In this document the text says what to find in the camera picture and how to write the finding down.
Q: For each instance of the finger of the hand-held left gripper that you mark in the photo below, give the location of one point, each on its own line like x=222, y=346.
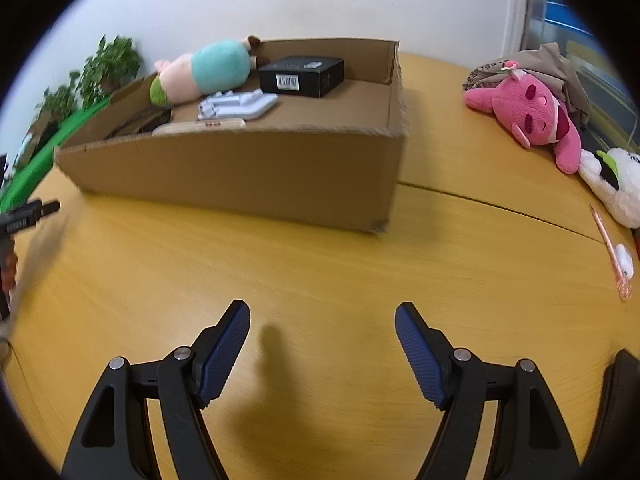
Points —
x=25, y=214

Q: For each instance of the pink pen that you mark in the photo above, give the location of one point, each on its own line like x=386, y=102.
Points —
x=607, y=240

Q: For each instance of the pale lavender power bank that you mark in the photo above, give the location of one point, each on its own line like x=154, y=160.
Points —
x=240, y=104

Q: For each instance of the white plush toy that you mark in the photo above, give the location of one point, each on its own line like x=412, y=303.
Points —
x=617, y=185

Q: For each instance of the black eyeglasses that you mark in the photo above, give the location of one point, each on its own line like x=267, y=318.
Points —
x=145, y=121

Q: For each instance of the teal and pink plush toy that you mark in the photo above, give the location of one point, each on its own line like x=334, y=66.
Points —
x=220, y=65

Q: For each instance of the green board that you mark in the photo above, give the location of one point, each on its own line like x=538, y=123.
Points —
x=55, y=135

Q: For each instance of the large potted plant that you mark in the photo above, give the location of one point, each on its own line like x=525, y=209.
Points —
x=112, y=62

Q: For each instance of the brown cardboard box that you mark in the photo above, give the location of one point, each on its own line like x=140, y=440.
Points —
x=240, y=175

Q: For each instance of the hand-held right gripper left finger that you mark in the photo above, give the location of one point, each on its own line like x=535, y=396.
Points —
x=220, y=360

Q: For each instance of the beige phone case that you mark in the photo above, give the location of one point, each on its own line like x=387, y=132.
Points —
x=200, y=126

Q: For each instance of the beige printed cloth hat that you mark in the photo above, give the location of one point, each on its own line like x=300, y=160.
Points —
x=555, y=62

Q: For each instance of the black product box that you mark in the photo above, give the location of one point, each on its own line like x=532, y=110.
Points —
x=300, y=77

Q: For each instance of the window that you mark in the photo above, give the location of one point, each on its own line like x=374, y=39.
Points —
x=560, y=25

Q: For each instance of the small potted plant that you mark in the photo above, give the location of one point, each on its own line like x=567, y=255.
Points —
x=60, y=97

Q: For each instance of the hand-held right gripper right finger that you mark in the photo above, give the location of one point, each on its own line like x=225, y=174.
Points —
x=425, y=360

